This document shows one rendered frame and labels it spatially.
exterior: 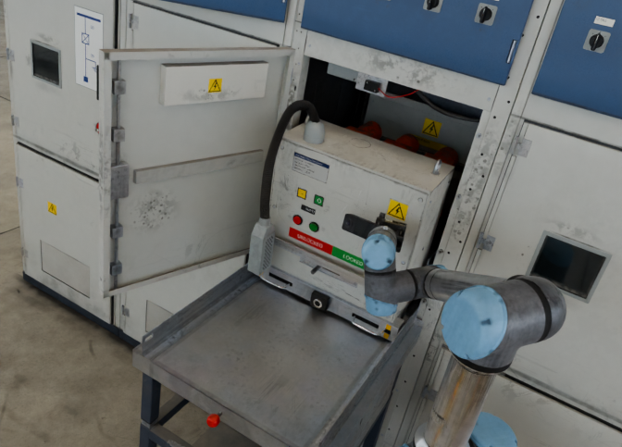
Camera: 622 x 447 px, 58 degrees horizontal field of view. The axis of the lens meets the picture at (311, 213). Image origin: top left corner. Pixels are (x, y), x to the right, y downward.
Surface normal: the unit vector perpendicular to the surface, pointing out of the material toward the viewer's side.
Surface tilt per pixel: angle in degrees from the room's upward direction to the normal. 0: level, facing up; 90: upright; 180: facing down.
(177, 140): 90
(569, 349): 90
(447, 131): 90
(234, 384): 0
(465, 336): 86
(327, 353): 0
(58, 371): 0
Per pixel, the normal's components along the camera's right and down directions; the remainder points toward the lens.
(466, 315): -0.89, 0.00
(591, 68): -0.49, 0.33
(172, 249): 0.66, 0.45
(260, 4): -0.01, 0.47
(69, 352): 0.17, -0.87
